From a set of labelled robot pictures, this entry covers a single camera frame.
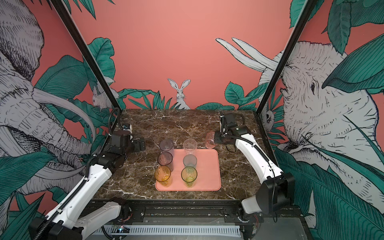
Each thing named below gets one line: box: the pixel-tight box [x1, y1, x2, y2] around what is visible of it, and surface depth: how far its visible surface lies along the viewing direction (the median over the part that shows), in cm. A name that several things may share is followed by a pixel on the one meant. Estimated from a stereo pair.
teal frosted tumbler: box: [183, 154, 198, 168], surface depth 85 cm
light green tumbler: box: [181, 166, 198, 187], surface depth 78 cm
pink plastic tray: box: [155, 148, 222, 192], surface depth 86 cm
